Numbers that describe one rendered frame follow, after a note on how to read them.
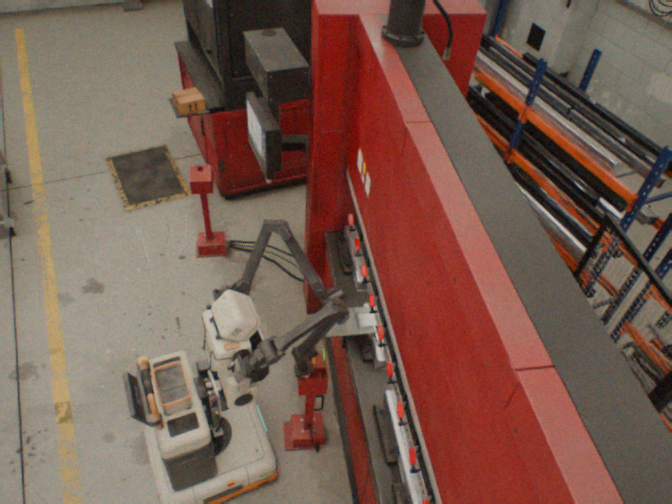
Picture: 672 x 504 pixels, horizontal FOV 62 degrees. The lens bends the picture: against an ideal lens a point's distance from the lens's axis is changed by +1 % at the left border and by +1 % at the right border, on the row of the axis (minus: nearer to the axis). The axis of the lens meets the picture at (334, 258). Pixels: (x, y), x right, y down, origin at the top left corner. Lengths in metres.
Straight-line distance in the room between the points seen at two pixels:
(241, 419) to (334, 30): 2.25
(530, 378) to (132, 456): 2.90
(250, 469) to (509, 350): 2.24
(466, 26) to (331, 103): 0.78
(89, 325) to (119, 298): 0.30
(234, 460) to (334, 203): 1.64
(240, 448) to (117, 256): 2.17
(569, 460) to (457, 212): 0.78
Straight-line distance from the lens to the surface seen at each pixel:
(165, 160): 5.85
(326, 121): 3.16
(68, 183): 5.81
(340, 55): 2.99
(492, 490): 1.70
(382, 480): 2.74
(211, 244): 4.70
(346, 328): 2.99
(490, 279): 1.55
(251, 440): 3.46
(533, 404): 1.35
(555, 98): 4.36
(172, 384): 2.96
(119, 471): 3.83
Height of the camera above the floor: 3.38
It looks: 46 degrees down
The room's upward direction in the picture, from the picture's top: 5 degrees clockwise
